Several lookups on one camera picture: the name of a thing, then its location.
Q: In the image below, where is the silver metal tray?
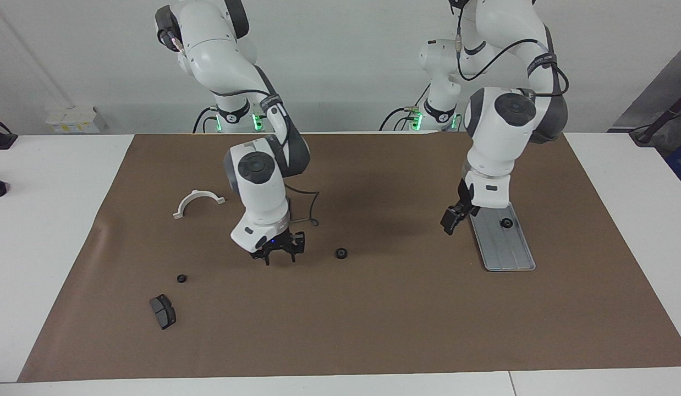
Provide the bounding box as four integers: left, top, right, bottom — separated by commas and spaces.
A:
469, 202, 537, 272

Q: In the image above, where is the brown paper mat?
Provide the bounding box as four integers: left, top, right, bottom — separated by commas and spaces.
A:
17, 131, 681, 383

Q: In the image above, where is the dark grey brake pad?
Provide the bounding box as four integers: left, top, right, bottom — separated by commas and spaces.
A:
149, 294, 177, 331

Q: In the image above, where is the black stand leg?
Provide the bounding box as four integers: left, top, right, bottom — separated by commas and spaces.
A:
629, 91, 681, 146

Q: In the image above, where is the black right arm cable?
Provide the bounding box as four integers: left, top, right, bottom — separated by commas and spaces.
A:
225, 88, 321, 227

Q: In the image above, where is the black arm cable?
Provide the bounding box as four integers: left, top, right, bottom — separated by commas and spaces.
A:
456, 0, 570, 98
225, 88, 321, 227

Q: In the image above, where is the white curved plastic bracket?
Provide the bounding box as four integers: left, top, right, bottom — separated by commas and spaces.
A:
173, 189, 226, 220

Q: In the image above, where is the black base cable bundle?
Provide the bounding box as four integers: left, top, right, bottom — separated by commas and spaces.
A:
379, 82, 432, 131

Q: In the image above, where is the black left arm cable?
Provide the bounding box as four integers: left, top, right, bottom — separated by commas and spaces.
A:
456, 0, 570, 98

